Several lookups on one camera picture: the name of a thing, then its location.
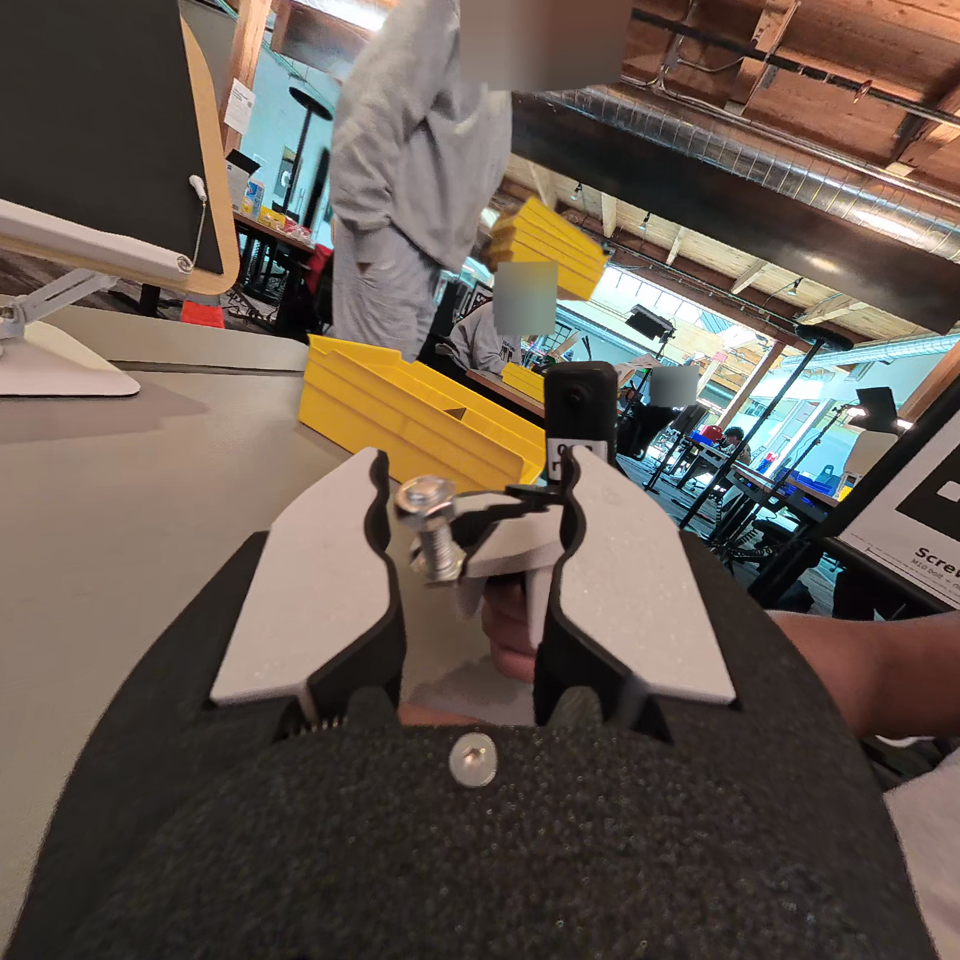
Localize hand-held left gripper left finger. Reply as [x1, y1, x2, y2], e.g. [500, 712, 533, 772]
[208, 447, 406, 727]

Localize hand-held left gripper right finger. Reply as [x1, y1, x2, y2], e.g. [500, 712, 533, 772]
[534, 446, 738, 727]

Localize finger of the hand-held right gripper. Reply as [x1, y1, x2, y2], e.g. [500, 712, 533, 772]
[452, 489, 528, 621]
[461, 487, 564, 644]

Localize steel hex bolt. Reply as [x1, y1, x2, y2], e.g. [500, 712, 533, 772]
[393, 476, 460, 571]

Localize steel hex nut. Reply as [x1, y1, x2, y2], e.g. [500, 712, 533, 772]
[408, 541, 470, 585]

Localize person's right forearm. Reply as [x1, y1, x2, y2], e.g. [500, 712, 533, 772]
[768, 611, 960, 740]

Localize grey desk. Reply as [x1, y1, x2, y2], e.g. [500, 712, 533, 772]
[0, 303, 549, 924]

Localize person's right hand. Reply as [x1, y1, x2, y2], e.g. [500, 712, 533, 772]
[480, 577, 550, 684]

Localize nested yellow bins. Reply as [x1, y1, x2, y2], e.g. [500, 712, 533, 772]
[480, 196, 610, 303]

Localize framed right tag sign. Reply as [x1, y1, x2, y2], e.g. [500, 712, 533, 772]
[836, 390, 960, 609]

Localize black studio light panel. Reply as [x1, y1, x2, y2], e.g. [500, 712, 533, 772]
[855, 386, 900, 432]

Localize white monitor stand base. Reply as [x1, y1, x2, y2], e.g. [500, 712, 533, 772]
[0, 270, 142, 399]

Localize person's white shirt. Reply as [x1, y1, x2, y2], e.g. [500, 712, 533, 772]
[885, 765, 960, 960]

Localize black floor lamp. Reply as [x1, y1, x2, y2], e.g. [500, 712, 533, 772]
[288, 86, 335, 219]

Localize silver ceiling duct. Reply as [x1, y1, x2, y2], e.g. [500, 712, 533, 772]
[517, 86, 960, 264]

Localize white cable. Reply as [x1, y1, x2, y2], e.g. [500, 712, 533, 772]
[189, 174, 211, 267]

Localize white wall poster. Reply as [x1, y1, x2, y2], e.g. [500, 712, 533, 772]
[223, 77, 256, 135]

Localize monitor with wooden frame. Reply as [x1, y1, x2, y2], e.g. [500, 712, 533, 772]
[0, 0, 241, 297]

